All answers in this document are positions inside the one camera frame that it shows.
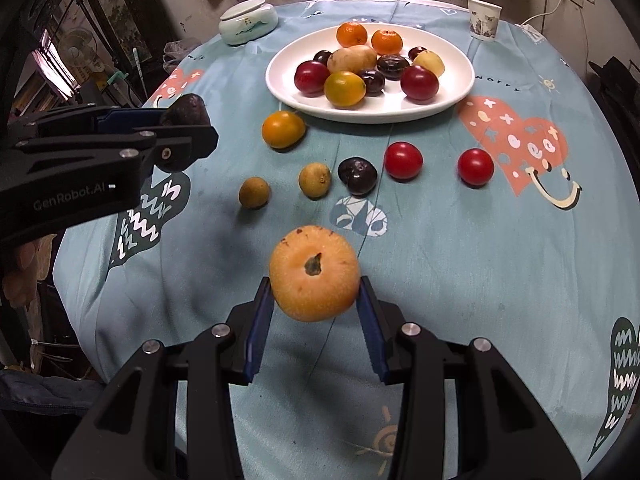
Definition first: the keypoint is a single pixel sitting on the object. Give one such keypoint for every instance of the red tomato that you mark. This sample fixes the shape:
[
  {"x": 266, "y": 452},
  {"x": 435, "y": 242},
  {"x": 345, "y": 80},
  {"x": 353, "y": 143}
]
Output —
[
  {"x": 403, "y": 160},
  {"x": 475, "y": 167}
]

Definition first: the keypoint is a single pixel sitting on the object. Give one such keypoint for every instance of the white and green mop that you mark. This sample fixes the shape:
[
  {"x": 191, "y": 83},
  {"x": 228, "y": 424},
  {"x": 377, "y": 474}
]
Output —
[{"x": 135, "y": 67}]

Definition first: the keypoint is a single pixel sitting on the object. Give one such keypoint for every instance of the white ceramic lidded jar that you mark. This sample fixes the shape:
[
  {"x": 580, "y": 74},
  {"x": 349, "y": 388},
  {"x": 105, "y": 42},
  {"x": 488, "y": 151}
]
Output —
[{"x": 247, "y": 25}]

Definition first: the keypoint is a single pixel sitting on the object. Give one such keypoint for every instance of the dark wooden framed painting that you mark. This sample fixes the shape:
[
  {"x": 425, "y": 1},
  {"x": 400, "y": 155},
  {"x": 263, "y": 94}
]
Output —
[{"x": 115, "y": 0}]

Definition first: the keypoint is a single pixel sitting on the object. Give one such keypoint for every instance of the tan oval fruit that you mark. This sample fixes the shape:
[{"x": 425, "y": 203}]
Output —
[{"x": 352, "y": 59}]

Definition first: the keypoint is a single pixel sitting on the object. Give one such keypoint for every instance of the tan round pear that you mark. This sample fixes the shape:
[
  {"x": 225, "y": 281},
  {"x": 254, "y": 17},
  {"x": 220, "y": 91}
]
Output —
[{"x": 315, "y": 274}]

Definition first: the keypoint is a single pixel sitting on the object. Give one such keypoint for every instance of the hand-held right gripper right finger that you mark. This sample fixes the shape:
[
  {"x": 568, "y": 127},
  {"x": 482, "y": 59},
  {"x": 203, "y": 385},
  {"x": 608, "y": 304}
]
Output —
[{"x": 372, "y": 330}]

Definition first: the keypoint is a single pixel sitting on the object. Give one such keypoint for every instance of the red tomato left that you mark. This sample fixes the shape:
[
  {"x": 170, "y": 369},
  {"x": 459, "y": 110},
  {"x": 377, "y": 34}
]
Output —
[{"x": 403, "y": 160}]

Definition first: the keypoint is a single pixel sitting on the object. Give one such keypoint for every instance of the printed paper cup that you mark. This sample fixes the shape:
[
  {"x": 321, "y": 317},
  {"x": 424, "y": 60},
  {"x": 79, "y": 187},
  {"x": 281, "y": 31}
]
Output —
[{"x": 484, "y": 20}]

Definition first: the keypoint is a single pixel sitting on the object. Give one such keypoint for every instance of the dark purple plum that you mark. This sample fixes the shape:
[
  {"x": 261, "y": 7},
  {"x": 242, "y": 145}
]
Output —
[
  {"x": 392, "y": 66},
  {"x": 187, "y": 107},
  {"x": 322, "y": 56},
  {"x": 417, "y": 52},
  {"x": 374, "y": 82},
  {"x": 357, "y": 175}
]

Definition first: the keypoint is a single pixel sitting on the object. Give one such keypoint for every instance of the black hat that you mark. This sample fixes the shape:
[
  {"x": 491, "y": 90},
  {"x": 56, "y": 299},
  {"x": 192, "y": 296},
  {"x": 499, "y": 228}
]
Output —
[{"x": 617, "y": 77}]

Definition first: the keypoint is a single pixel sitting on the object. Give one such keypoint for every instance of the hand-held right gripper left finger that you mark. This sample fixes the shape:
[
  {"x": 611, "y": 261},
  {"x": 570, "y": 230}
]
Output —
[{"x": 257, "y": 330}]

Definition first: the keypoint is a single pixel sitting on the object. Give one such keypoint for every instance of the person's left hand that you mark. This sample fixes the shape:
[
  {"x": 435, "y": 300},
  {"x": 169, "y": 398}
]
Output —
[{"x": 25, "y": 265}]

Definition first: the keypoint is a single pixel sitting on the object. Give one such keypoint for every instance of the red tomato right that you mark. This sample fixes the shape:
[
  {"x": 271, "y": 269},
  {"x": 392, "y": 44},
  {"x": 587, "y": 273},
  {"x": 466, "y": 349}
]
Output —
[{"x": 475, "y": 167}]

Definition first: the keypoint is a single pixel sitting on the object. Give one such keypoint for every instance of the clear plastic bag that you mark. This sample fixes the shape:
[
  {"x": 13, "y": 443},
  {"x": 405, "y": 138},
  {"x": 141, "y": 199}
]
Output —
[{"x": 177, "y": 50}]

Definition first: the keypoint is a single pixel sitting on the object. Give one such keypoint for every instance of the pale yellow fruit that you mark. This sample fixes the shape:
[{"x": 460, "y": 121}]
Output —
[{"x": 429, "y": 62}]

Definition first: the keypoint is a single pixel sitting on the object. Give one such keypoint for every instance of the brown longan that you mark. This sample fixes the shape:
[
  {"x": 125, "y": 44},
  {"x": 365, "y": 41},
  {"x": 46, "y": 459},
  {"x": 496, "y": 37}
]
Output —
[
  {"x": 254, "y": 192},
  {"x": 315, "y": 179}
]

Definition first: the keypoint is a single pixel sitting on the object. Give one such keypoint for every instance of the orange mandarin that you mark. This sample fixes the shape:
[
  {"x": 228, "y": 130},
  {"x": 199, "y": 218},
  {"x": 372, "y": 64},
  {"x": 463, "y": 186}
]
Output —
[
  {"x": 387, "y": 41},
  {"x": 351, "y": 34}
]

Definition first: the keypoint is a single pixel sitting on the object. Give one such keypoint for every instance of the white round plate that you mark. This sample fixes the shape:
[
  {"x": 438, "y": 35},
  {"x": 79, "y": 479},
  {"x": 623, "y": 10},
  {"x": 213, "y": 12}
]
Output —
[{"x": 300, "y": 45}]

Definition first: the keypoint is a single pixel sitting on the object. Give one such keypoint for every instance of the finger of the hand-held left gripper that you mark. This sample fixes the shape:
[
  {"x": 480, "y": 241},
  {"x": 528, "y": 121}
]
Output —
[
  {"x": 125, "y": 117},
  {"x": 175, "y": 142}
]

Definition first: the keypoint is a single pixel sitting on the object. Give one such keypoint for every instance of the red plum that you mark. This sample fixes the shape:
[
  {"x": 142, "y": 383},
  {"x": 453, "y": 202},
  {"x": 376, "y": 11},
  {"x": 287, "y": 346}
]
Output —
[
  {"x": 419, "y": 83},
  {"x": 312, "y": 77}
]

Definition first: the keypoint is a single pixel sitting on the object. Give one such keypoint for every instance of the yellow orange round fruit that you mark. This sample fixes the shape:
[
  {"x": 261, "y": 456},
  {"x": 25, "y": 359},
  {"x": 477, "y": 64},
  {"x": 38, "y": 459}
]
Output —
[
  {"x": 344, "y": 88},
  {"x": 283, "y": 129}
]

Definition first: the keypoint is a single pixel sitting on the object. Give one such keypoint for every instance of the white standing fan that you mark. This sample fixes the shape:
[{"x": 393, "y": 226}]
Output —
[{"x": 77, "y": 47}]

